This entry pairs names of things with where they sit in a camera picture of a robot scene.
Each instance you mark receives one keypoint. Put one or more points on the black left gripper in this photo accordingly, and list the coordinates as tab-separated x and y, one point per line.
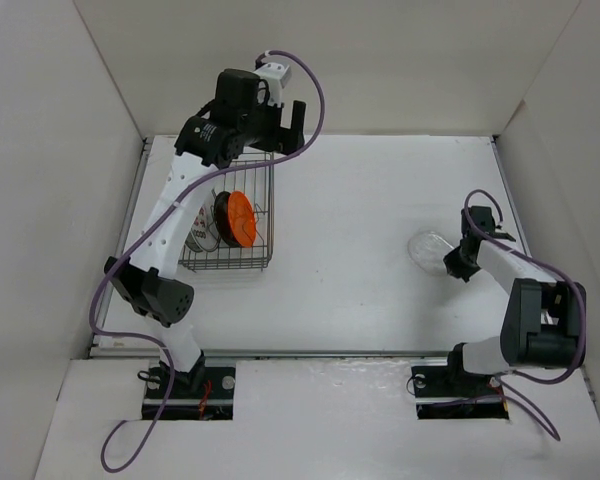
293	139

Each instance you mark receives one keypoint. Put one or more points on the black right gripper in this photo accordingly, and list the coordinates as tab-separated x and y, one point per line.
455	269

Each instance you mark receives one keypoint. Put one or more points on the clear plastic dish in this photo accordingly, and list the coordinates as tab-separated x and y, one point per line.
427	250

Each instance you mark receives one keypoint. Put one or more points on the orange plate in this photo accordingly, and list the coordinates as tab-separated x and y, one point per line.
242	219

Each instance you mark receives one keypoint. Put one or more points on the black small plate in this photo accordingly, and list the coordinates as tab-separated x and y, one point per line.
222	219

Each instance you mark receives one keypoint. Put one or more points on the white plate red characters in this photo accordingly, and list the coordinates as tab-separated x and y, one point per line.
204	229

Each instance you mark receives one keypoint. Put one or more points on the green rimmed white plate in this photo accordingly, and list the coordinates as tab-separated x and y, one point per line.
191	243

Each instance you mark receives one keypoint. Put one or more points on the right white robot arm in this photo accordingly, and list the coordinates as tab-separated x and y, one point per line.
543	333

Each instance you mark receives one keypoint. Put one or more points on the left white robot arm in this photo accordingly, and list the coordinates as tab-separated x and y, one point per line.
245	112

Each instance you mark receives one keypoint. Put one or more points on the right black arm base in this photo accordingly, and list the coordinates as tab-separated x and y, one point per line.
440	396

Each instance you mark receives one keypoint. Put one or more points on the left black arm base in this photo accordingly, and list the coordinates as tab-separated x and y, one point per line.
209	398

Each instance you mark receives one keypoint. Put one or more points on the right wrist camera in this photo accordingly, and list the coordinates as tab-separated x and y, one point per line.
484	221

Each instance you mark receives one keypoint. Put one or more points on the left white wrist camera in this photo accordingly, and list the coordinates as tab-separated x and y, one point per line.
276	75

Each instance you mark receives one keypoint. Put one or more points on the grey wire dish rack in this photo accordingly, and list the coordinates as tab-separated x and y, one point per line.
257	183

